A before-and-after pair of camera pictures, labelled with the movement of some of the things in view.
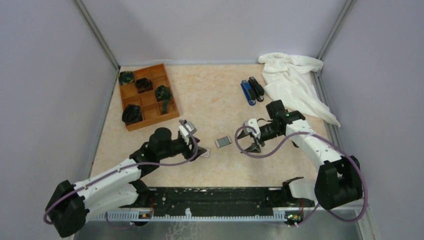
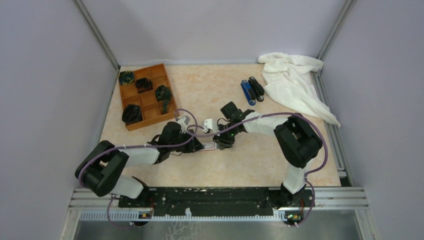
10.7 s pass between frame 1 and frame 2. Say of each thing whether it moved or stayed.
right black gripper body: moved
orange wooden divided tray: stayed
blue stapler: stayed
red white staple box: moved
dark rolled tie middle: stayed
